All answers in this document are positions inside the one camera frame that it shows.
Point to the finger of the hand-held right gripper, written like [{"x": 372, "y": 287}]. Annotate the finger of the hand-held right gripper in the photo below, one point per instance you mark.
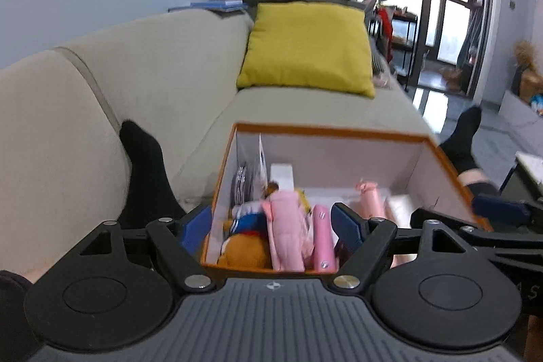
[
  {"x": 500, "y": 208},
  {"x": 509, "y": 243}
]

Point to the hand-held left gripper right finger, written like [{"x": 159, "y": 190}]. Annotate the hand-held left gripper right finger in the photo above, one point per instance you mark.
[{"x": 348, "y": 224}]

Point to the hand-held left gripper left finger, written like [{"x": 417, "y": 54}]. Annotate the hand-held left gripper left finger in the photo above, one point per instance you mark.
[{"x": 196, "y": 228}]

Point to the pink cloth doll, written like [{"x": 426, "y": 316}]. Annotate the pink cloth doll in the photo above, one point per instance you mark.
[{"x": 286, "y": 226}]

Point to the orange cardboard box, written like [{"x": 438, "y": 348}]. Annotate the orange cardboard box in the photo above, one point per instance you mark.
[{"x": 339, "y": 158}]

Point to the orange blue plush toy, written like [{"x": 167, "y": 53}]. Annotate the orange blue plush toy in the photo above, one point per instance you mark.
[{"x": 246, "y": 251}]

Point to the right foot black sock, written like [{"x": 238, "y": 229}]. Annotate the right foot black sock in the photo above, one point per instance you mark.
[{"x": 464, "y": 145}]

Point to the small white box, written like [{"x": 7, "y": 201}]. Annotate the small white box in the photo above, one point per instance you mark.
[{"x": 281, "y": 175}]

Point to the curly-haired golden doll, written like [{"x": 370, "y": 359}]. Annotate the curly-haired golden doll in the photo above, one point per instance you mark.
[{"x": 526, "y": 69}]

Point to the beige sofa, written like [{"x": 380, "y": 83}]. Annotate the beige sofa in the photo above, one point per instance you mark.
[{"x": 148, "y": 69}]

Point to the yellow cushion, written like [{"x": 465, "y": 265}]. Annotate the yellow cushion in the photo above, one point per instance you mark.
[{"x": 305, "y": 44}]

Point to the black metal rack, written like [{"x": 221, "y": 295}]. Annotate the black metal rack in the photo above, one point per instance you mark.
[{"x": 403, "y": 44}]

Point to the red cloth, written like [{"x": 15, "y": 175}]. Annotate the red cloth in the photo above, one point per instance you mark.
[{"x": 385, "y": 31}]

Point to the black framed glass door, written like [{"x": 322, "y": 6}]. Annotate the black framed glass door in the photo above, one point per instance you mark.
[{"x": 462, "y": 5}]

